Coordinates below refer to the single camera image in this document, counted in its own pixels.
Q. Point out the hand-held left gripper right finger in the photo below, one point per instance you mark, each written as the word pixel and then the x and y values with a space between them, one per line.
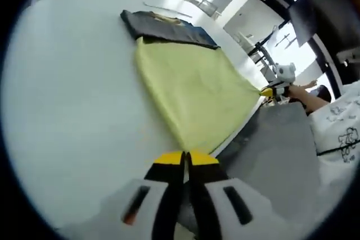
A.
pixel 205 195

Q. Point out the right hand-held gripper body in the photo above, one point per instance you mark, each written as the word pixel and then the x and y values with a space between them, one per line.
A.
pixel 285 71

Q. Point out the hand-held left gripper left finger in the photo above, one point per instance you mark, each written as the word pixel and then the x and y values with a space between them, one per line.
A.
pixel 166 195

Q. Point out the yellow black blue garment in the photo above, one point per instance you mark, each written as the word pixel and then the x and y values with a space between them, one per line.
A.
pixel 191 88

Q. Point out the white template strip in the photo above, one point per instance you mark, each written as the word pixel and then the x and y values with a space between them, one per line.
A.
pixel 168 9

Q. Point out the black tripod stand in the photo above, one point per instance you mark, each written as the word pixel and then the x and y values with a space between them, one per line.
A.
pixel 263 51

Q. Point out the black hanging screen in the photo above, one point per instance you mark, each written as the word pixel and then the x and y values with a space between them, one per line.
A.
pixel 309 23

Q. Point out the person's white printed shirt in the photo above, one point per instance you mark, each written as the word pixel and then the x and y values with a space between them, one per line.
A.
pixel 337 122

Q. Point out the white mesh chair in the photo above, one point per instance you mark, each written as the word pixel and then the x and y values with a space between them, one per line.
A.
pixel 207 6

